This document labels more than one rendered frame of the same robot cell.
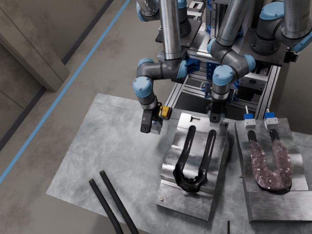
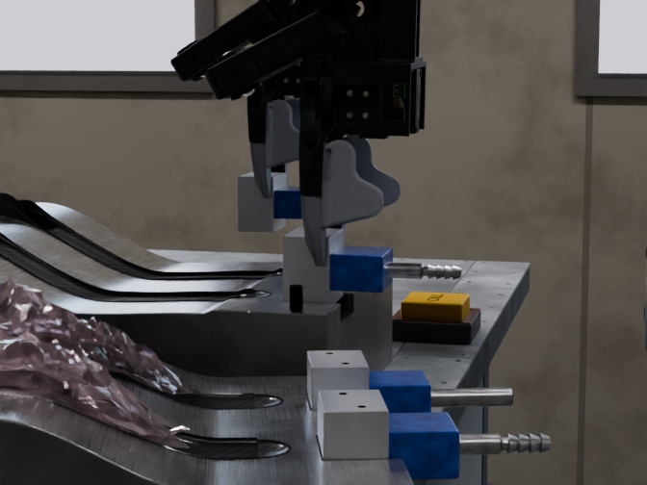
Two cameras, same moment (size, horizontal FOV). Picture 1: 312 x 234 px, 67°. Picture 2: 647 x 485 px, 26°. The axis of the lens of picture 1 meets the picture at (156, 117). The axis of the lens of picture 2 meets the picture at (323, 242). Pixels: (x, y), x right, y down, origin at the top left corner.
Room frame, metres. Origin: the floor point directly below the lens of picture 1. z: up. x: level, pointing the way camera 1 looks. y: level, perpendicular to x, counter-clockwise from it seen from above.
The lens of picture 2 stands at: (0.11, -1.26, 1.08)
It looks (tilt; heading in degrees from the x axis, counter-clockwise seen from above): 8 degrees down; 67
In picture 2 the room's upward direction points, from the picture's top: straight up
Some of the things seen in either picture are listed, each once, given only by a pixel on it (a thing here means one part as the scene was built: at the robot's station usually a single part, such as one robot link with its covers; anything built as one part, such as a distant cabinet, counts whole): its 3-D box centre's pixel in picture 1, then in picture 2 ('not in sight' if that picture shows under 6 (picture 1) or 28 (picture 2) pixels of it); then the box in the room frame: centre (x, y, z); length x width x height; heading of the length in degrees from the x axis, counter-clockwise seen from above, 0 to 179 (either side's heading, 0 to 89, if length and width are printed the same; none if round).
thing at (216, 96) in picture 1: (219, 90); not in sight; (0.54, -0.30, 1.15); 0.08 x 0.08 x 0.05
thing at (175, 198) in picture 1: (193, 161); (73, 300); (0.37, -0.10, 0.87); 0.50 x 0.26 x 0.14; 144
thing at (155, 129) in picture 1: (158, 121); (309, 203); (0.62, 0.00, 0.93); 0.13 x 0.05 x 0.05; 144
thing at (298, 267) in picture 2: (217, 114); (375, 268); (0.55, -0.31, 0.91); 0.13 x 0.05 x 0.05; 144
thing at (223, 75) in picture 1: (222, 79); not in sight; (0.54, -0.31, 1.23); 0.09 x 0.08 x 0.11; 106
